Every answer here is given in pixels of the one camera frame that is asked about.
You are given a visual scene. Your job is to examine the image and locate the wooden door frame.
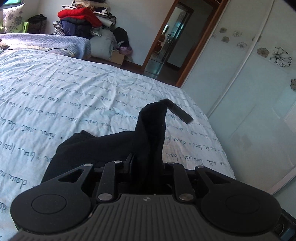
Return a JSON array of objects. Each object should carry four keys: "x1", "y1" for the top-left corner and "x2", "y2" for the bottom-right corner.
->
[{"x1": 142, "y1": 1, "x2": 227, "y2": 86}]

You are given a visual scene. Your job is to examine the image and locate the cardboard box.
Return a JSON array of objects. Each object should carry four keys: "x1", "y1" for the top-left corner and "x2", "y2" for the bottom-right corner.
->
[{"x1": 110, "y1": 50, "x2": 125, "y2": 65}]

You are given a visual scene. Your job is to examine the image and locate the white floral wardrobe door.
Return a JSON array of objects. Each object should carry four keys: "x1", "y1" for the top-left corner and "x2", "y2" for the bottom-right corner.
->
[{"x1": 182, "y1": 1, "x2": 295, "y2": 214}]

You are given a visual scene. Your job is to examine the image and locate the grey bundled garment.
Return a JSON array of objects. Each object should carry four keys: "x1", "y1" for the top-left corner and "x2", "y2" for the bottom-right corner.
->
[{"x1": 90, "y1": 28, "x2": 117, "y2": 60}]

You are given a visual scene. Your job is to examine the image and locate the white and dark clothes stack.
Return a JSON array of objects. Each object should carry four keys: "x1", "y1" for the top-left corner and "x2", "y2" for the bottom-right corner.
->
[{"x1": 62, "y1": 1, "x2": 116, "y2": 29}]

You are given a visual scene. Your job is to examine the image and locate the floral white pillow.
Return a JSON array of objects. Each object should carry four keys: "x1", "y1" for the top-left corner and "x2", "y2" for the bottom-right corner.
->
[{"x1": 3, "y1": 4, "x2": 25, "y2": 33}]

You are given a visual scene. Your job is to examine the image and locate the black pants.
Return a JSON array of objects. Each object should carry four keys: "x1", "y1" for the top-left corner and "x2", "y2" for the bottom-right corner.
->
[{"x1": 42, "y1": 102, "x2": 170, "y2": 195}]

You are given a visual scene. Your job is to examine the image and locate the navy blue folded garment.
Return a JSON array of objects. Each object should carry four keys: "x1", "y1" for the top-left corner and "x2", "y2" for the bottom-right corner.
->
[{"x1": 60, "y1": 18, "x2": 92, "y2": 40}]

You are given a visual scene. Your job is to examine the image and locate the purple cloth item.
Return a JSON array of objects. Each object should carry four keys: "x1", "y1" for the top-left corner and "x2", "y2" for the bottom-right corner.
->
[{"x1": 119, "y1": 46, "x2": 133, "y2": 56}]

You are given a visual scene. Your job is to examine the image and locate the red jacket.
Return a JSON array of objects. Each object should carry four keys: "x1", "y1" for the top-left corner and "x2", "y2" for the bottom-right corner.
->
[{"x1": 57, "y1": 8, "x2": 102, "y2": 28}]

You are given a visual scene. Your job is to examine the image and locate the striped folded fabric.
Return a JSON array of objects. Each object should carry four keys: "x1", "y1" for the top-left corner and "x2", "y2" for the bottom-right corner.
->
[{"x1": 52, "y1": 21, "x2": 65, "y2": 36}]

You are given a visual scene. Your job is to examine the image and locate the dark brown bag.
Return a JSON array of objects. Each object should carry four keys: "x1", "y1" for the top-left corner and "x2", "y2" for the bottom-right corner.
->
[{"x1": 27, "y1": 14, "x2": 47, "y2": 34}]

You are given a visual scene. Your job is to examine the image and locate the window with green frame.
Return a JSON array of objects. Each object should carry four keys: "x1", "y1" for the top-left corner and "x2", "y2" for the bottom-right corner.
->
[{"x1": 1, "y1": 0, "x2": 23, "y2": 8}]

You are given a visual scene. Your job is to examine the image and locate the lavender blue knit blanket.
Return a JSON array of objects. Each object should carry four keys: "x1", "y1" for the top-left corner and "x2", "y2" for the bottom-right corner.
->
[{"x1": 1, "y1": 34, "x2": 91, "y2": 59}]

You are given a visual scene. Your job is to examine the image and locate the black bag on pile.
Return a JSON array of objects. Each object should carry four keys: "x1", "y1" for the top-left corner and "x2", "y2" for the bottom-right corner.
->
[{"x1": 113, "y1": 27, "x2": 130, "y2": 47}]

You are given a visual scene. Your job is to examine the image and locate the green plastic stool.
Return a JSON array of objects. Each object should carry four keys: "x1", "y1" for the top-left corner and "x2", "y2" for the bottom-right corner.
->
[{"x1": 1, "y1": 21, "x2": 29, "y2": 34}]

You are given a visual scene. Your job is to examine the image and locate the light blue script-print quilt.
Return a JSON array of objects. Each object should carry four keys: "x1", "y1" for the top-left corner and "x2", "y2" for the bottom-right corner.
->
[{"x1": 1, "y1": 50, "x2": 234, "y2": 240}]

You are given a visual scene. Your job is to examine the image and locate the black smartphone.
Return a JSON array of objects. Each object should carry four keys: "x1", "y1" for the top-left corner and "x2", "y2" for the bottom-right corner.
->
[{"x1": 160, "y1": 98, "x2": 194, "y2": 124}]

